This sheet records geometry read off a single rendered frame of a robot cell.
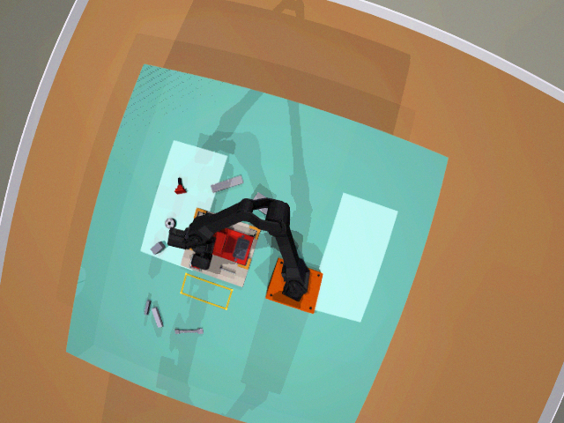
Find grey flat bar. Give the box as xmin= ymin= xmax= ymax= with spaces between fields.
xmin=211 ymin=175 xmax=243 ymax=192

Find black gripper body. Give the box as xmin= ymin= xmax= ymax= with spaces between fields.
xmin=191 ymin=212 xmax=216 ymax=271

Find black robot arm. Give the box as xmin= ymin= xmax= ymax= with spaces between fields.
xmin=167 ymin=197 xmax=310 ymax=302

